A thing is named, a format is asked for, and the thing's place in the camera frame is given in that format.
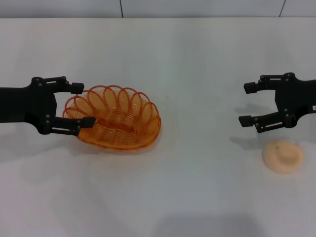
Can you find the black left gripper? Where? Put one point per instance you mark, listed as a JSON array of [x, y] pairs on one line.
[[27, 105]]

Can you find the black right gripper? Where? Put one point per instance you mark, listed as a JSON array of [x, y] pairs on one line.
[[296, 98]]

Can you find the pale round bread bun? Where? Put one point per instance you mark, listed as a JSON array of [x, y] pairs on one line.
[[284, 158]]

